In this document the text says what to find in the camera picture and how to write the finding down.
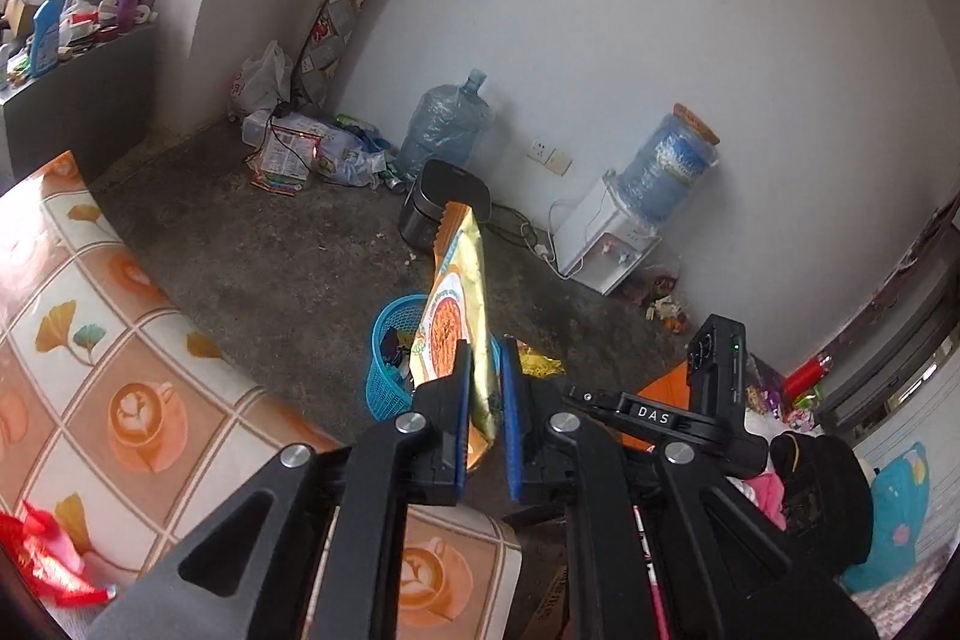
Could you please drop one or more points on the white wall socket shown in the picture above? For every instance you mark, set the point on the white wall socket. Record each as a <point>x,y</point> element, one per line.
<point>538,149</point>

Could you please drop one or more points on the gold foil wrapper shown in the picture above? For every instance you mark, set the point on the gold foil wrapper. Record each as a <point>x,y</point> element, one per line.
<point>536,361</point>

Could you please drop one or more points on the green bottle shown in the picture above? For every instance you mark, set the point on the green bottle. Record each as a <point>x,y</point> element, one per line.
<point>351,120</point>

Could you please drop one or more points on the beige wall switch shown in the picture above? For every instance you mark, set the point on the beige wall switch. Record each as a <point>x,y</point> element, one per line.
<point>556,162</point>

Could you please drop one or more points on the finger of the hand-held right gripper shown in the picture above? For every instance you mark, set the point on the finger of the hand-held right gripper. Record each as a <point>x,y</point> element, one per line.
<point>600,401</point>

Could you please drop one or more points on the blue detergent bottle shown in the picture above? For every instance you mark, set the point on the blue detergent bottle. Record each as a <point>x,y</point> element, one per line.
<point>45,36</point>

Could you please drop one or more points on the empty clear water jug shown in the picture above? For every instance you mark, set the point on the empty clear water jug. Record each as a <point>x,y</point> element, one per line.
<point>446,130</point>

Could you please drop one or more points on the blue labelled water bottle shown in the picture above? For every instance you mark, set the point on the blue labelled water bottle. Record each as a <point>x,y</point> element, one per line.
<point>667,168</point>

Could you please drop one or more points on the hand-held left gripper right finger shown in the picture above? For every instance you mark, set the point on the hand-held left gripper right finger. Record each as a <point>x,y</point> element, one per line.
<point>512,415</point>

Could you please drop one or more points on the white water dispenser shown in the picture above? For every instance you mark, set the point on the white water dispenser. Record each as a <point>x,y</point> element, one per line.
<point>600,239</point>

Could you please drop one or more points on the pile of snack packets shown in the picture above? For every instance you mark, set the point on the pile of snack packets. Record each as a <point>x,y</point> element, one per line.
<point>281,160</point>

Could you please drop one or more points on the blue plastic mesh basket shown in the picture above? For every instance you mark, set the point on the blue plastic mesh basket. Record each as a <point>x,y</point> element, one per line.
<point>386,377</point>

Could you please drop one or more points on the white plastic bag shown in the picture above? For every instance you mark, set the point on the white plastic bag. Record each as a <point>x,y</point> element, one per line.
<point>259,81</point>

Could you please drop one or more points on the grey ledge cabinet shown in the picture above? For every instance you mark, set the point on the grey ledge cabinet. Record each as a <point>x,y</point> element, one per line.
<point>75,93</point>

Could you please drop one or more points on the patterned rolled mat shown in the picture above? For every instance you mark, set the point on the patterned rolled mat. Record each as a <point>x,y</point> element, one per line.
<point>341,10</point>

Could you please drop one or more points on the heap of colourful wrappers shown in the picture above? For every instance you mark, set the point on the heap of colourful wrappers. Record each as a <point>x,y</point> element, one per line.
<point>660,299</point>

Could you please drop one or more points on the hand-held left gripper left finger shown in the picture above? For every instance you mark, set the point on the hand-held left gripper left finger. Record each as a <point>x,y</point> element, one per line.
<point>463,407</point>

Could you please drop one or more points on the pink cloth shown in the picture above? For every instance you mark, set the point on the pink cloth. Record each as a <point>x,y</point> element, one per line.
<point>765,497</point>

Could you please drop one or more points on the clear bag of packets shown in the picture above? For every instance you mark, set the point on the clear bag of packets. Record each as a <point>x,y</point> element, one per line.
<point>345,153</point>

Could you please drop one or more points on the gold orange noodle packet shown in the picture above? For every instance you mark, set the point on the gold orange noodle packet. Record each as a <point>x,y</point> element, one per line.
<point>450,325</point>

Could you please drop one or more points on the cardboard box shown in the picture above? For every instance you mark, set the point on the cardboard box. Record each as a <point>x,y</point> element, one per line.
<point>547,602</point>

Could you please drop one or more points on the blue cartoon pillow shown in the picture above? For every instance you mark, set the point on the blue cartoon pillow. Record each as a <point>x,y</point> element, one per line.
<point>900,505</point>

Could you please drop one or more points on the red can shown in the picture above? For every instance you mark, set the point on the red can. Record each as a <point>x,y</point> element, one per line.
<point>806,374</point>

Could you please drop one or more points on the red plastic wrapper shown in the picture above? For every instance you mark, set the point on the red plastic wrapper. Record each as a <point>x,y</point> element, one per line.
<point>45,557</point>

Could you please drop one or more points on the black rice cooker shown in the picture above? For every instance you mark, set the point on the black rice cooker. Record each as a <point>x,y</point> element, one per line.
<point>442,201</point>

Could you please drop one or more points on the black cloth bag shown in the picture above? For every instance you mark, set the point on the black cloth bag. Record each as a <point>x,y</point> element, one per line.
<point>817,482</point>

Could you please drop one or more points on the patterned tablecloth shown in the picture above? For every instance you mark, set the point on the patterned tablecloth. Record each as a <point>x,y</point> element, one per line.
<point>112,347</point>

